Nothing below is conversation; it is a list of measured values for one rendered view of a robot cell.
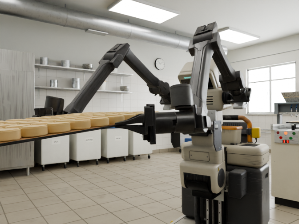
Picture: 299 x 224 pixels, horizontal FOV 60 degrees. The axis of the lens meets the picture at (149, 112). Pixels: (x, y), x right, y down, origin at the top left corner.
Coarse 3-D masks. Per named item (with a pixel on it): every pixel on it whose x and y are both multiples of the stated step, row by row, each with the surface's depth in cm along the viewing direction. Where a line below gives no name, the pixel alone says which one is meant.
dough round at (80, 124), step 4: (72, 120) 61; (76, 120) 60; (80, 120) 60; (84, 120) 59; (88, 120) 60; (72, 124) 59; (76, 124) 59; (80, 124) 59; (84, 124) 59; (88, 124) 60; (72, 128) 59; (76, 128) 59; (80, 128) 59; (84, 128) 59; (88, 128) 60
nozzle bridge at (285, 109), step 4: (276, 104) 357; (280, 104) 361; (284, 104) 357; (288, 104) 354; (292, 104) 350; (276, 108) 357; (280, 108) 361; (284, 108) 357; (288, 108) 354; (292, 108) 350; (276, 112) 356; (280, 112) 356; (284, 112) 353; (288, 112) 349; (292, 112) 346; (296, 112) 342; (280, 116) 366; (280, 120) 366
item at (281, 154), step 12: (276, 144) 291; (288, 144) 282; (276, 156) 291; (288, 156) 282; (276, 168) 291; (288, 168) 282; (276, 180) 291; (288, 180) 282; (276, 192) 291; (288, 192) 282; (288, 204) 285
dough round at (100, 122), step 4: (92, 120) 63; (96, 120) 63; (100, 120) 63; (104, 120) 64; (108, 120) 65; (92, 124) 63; (96, 124) 63; (100, 124) 63; (104, 124) 64; (108, 124) 65
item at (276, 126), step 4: (272, 124) 291; (276, 124) 299; (280, 124) 309; (284, 124) 319; (288, 124) 331; (296, 124) 357; (272, 128) 291; (276, 128) 299; (280, 128) 309; (284, 128) 320
